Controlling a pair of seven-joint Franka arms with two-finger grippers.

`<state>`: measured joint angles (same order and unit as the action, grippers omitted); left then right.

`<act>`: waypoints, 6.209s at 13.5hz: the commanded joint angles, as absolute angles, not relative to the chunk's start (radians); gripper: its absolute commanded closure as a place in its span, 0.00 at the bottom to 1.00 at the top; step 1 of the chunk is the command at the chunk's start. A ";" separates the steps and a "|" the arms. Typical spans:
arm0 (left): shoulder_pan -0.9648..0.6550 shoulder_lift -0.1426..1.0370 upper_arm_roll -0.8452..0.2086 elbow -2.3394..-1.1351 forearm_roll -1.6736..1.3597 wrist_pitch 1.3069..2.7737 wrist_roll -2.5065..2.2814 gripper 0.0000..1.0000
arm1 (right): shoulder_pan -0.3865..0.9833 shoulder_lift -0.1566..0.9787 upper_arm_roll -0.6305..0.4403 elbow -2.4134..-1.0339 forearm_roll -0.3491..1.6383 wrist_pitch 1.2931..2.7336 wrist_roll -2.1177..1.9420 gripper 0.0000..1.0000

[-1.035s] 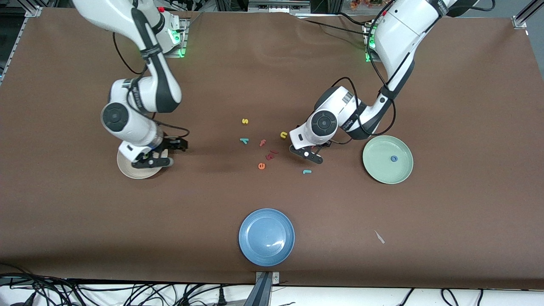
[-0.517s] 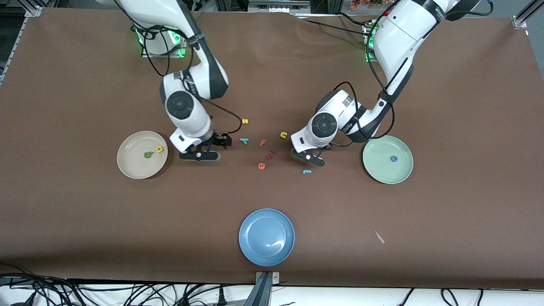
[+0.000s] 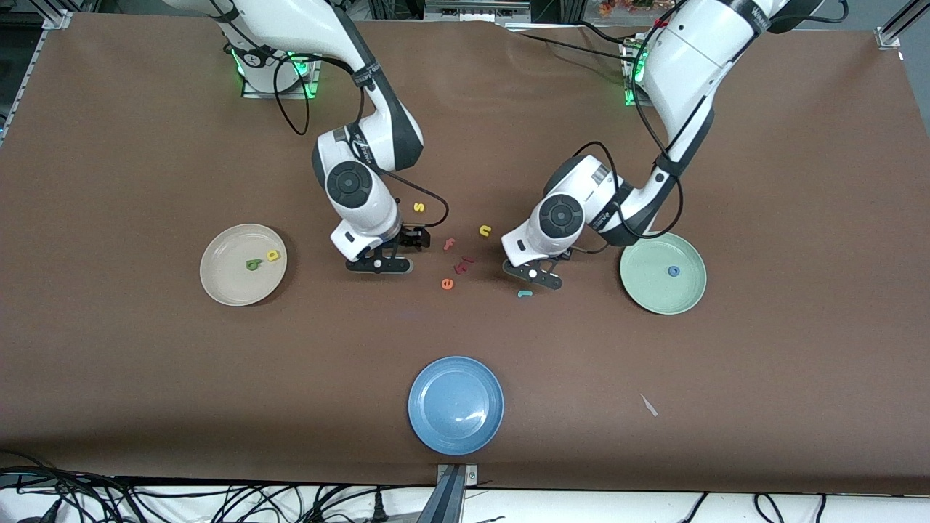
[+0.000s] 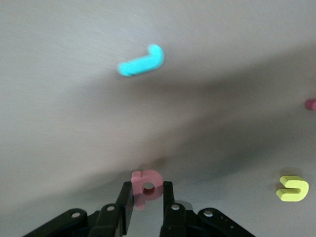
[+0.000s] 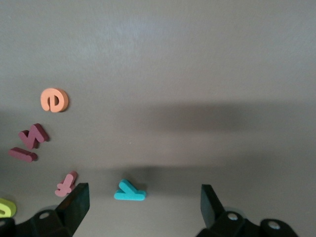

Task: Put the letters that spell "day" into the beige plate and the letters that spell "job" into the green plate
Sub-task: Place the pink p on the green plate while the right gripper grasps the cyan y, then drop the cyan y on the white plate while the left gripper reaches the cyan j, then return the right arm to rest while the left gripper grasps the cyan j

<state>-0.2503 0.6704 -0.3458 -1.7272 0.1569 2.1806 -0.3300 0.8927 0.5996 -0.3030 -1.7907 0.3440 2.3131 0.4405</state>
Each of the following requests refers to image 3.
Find light green plate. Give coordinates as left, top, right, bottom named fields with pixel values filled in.
left=619, top=231, right=708, bottom=316

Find blue plate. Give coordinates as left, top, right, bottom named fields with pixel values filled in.
left=408, top=355, right=505, bottom=457

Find beige brown plate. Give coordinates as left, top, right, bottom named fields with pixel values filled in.
left=199, top=223, right=288, bottom=307

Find orange flowers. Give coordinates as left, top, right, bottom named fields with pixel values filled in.
left=599, top=0, right=673, bottom=17

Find brown table cover sheet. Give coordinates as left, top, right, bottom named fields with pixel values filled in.
left=0, top=13, right=930, bottom=496

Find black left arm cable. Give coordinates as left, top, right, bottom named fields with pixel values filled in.
left=567, top=15, right=687, bottom=255

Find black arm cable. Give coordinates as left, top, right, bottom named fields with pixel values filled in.
left=273, top=52, right=450, bottom=233
left=567, top=15, right=687, bottom=255

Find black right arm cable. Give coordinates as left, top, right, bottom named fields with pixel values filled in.
left=273, top=52, right=450, bottom=233

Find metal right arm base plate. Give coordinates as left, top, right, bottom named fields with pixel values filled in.
left=241, top=51, right=322, bottom=100

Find black cable on table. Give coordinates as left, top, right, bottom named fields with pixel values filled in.
left=517, top=20, right=640, bottom=65

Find aluminium frame bar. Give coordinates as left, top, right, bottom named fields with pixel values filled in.
left=424, top=0, right=533, bottom=23

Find grey camera mount pole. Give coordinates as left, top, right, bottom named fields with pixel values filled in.
left=418, top=463, right=480, bottom=523

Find aluminium table rail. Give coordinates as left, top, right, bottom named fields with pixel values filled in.
left=876, top=0, right=930, bottom=62
left=0, top=10, right=73, bottom=146

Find black floor cable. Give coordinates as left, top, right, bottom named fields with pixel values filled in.
left=0, top=469, right=110, bottom=496

